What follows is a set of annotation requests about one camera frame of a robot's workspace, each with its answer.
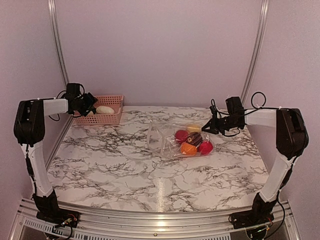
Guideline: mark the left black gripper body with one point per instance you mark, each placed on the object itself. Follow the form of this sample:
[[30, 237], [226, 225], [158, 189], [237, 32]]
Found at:
[[83, 105]]

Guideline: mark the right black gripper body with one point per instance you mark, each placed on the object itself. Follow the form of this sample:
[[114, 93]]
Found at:
[[225, 124]]

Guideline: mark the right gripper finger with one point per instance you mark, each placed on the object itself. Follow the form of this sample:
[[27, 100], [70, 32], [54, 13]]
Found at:
[[209, 125], [209, 130]]

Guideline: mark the green fake vegetable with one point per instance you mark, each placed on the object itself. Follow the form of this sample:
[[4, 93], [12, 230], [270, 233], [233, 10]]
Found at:
[[92, 111]]

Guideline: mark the white fake daikon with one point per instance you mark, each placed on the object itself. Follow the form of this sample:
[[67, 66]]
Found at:
[[104, 110]]

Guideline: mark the clear zip top bag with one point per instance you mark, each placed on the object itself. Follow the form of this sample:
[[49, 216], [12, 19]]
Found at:
[[161, 139]]

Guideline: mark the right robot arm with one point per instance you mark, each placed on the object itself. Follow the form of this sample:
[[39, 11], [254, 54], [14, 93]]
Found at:
[[291, 139]]

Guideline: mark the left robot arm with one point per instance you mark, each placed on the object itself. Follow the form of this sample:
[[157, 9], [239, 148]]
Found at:
[[29, 130]]

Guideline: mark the yellow fake lemon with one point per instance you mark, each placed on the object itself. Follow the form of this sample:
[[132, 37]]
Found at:
[[193, 128]]

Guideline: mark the red fake apple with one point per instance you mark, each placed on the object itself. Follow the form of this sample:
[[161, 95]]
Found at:
[[205, 148]]

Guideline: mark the brown fake chocolate pastry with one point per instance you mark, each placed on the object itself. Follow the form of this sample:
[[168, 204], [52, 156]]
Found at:
[[194, 138]]

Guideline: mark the dark red fake fruit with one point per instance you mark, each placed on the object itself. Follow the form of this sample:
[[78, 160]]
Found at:
[[181, 136]]

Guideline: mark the orange fake fruit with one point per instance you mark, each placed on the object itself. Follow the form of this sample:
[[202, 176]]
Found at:
[[188, 149]]

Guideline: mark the pink plastic basket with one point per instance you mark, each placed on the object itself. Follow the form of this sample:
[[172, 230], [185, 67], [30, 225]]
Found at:
[[114, 101]]

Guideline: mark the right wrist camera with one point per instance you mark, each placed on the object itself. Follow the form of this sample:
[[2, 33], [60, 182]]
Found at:
[[214, 110]]

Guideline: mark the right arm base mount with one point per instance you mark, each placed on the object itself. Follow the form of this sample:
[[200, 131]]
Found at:
[[248, 218]]

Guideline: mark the left aluminium frame post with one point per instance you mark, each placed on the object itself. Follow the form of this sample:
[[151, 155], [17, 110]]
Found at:
[[57, 40]]

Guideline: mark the aluminium frame post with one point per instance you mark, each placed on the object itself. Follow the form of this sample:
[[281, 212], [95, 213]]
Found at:
[[261, 29], [57, 40]]

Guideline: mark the right aluminium frame post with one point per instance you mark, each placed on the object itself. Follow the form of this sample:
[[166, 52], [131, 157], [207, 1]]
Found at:
[[261, 29]]

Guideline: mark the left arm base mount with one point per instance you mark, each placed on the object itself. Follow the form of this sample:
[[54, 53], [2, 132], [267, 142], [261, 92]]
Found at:
[[59, 217]]

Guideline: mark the aluminium front rail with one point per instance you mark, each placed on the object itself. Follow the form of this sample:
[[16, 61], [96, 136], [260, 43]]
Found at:
[[104, 224]]

